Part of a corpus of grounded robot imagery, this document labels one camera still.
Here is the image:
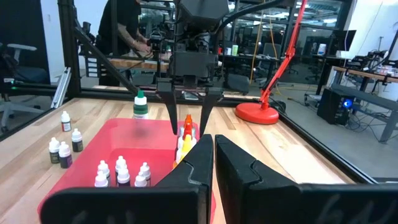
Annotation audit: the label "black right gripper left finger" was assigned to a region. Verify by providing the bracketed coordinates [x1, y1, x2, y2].
[40, 134, 215, 224]

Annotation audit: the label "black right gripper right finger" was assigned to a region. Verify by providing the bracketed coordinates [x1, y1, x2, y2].
[215, 134, 398, 224]

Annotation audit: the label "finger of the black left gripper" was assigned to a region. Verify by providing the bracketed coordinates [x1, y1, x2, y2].
[198, 86, 224, 138]
[156, 77, 178, 135]

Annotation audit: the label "small white-capped dropper bottle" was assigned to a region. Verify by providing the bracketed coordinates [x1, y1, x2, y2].
[94, 170, 109, 189]
[114, 155, 127, 175]
[116, 167, 131, 187]
[58, 141, 73, 169]
[139, 162, 152, 181]
[134, 174, 148, 188]
[71, 128, 84, 153]
[97, 159, 111, 180]
[48, 137, 61, 164]

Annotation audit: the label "green food colouring bottle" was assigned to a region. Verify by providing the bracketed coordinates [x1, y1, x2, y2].
[132, 90, 149, 120]

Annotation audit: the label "orange food colouring bottle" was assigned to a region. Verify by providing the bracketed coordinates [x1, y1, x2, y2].
[178, 114, 197, 138]

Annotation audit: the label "wooden workbench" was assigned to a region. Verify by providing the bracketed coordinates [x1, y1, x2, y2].
[107, 57, 170, 72]

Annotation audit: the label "red desk lamp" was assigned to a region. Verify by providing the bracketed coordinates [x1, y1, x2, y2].
[234, 0, 308, 125]

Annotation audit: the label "black background desk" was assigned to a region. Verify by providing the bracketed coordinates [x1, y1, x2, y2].
[217, 52, 280, 85]

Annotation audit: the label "red translucent plastic bin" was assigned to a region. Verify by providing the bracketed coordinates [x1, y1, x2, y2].
[37, 117, 217, 224]

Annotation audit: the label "person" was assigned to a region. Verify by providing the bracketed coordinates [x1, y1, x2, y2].
[98, 0, 150, 88]

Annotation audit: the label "silver aluminium extrusion bar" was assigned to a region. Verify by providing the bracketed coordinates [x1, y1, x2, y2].
[50, 67, 72, 110]

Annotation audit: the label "small red-labelled dropper bottle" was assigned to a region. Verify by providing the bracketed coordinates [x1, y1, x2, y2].
[60, 110, 72, 133]

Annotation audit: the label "black computer tower blue light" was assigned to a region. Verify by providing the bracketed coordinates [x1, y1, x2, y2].
[316, 88, 356, 126]

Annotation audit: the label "black office chair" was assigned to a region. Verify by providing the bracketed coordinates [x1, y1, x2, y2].
[0, 42, 50, 133]

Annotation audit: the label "wooden desk black legs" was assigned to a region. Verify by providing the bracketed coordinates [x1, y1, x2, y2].
[332, 65, 398, 144]

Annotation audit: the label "yellow hanging cable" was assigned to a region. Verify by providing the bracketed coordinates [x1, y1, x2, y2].
[248, 0, 265, 85]

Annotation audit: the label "black aluminium table frame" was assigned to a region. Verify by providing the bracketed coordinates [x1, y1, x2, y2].
[57, 0, 398, 184]

